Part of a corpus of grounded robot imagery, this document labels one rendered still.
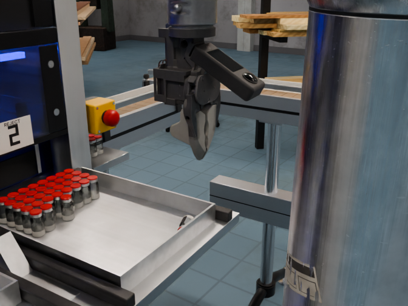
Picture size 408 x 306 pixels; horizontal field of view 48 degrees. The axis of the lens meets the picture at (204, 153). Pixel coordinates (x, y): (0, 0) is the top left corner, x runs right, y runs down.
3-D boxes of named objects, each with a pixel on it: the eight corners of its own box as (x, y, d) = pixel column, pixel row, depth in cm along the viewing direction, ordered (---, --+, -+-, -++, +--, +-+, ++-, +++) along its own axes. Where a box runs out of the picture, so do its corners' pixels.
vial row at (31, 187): (-3, 222, 84) (-7, 199, 82) (71, 187, 98) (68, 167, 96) (4, 225, 83) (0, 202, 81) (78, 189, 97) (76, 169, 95)
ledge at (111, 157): (53, 164, 116) (53, 157, 115) (90, 149, 126) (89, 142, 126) (94, 175, 109) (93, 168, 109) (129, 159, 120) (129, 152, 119)
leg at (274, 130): (251, 297, 189) (258, 118, 162) (260, 285, 196) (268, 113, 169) (271, 304, 184) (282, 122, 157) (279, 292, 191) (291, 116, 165)
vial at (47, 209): (40, 229, 81) (36, 206, 79) (50, 224, 83) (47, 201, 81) (48, 233, 80) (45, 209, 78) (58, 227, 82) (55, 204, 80)
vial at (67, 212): (59, 219, 85) (56, 197, 83) (68, 214, 86) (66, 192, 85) (68, 222, 83) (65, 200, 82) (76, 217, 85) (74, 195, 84)
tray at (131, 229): (-24, 232, 81) (-28, 214, 79) (83, 181, 101) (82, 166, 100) (121, 297, 64) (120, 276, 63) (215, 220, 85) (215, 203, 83)
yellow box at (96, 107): (74, 130, 110) (71, 101, 108) (96, 123, 116) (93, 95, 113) (98, 135, 106) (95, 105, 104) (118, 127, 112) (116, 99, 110)
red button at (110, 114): (98, 126, 108) (97, 110, 106) (110, 122, 111) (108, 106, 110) (110, 129, 106) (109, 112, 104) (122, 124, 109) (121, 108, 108)
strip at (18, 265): (-2, 273, 69) (-8, 239, 67) (15, 263, 72) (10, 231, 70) (64, 305, 62) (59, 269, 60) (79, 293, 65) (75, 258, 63)
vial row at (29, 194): (5, 225, 82) (0, 202, 81) (78, 189, 97) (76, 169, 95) (13, 228, 81) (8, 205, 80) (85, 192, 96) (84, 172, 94)
